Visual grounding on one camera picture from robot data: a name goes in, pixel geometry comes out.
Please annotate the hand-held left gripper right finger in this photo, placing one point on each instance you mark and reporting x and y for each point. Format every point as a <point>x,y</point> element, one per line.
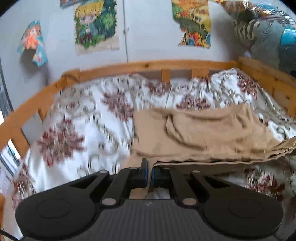
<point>154,175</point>

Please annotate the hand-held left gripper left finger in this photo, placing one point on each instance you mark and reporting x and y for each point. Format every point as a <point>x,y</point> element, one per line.
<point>145,172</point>

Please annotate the tan hooded zip jacket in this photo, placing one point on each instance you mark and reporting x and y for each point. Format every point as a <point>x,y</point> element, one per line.
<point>208,134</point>

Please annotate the clear plastic bag of clothes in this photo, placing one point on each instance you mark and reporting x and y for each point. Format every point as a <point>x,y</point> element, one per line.
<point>266,27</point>

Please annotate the floral white bedspread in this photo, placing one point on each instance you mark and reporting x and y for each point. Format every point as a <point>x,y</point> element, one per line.
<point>92,129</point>

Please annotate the curled orange-haired cartoon poster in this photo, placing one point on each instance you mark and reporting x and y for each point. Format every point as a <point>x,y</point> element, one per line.
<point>32,44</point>

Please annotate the wooden bed frame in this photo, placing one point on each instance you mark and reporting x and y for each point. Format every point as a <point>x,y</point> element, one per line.
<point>148,64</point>

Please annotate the white wall pipe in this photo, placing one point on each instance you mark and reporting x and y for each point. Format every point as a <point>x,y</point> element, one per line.
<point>126,30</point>

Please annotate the blond cartoon figure wall poster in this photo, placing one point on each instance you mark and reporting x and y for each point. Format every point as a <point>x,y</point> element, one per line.
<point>96,23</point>

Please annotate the colourful landscape wall poster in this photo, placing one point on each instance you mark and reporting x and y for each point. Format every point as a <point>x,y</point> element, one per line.
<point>193,20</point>

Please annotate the wall poster with blue edge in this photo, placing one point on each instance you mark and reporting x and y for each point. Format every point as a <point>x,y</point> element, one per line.
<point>69,2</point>

